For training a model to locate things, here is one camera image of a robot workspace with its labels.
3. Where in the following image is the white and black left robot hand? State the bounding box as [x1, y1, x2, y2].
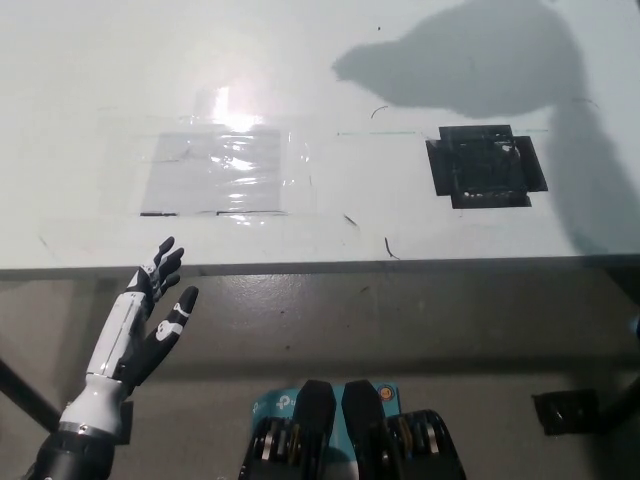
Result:
[58, 236, 200, 435]

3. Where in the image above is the black floor tape patch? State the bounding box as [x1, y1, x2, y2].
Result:
[532, 388, 601, 436]
[114, 399, 135, 444]

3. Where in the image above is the black table leg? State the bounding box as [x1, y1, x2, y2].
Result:
[0, 357, 64, 434]

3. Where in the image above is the teal tp-link box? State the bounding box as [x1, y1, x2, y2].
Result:
[249, 382, 403, 454]

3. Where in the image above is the clear tape patch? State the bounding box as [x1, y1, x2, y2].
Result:
[139, 128, 317, 219]

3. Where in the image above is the black left robot body block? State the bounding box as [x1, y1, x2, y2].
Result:
[241, 379, 340, 480]

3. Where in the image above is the black tape square marker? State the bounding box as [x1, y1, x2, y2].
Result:
[424, 124, 550, 210]

